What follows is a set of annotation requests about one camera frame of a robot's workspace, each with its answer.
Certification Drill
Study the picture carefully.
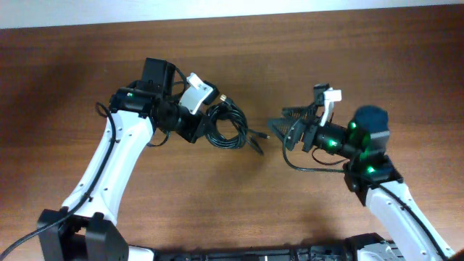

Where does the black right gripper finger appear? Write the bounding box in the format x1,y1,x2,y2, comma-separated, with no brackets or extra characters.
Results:
267,117,301,145
281,104,315,118

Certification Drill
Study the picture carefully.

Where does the black cable bundle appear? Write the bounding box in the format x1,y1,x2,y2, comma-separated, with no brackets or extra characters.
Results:
204,94,271,156

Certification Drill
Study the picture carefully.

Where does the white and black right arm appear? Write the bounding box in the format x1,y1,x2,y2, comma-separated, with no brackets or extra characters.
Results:
267,104,460,260

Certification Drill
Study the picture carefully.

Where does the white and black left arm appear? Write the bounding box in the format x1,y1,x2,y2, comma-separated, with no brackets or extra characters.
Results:
38,58,219,261

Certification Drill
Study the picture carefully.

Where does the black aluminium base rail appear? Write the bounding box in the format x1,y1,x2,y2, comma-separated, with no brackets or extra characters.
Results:
152,233,407,261

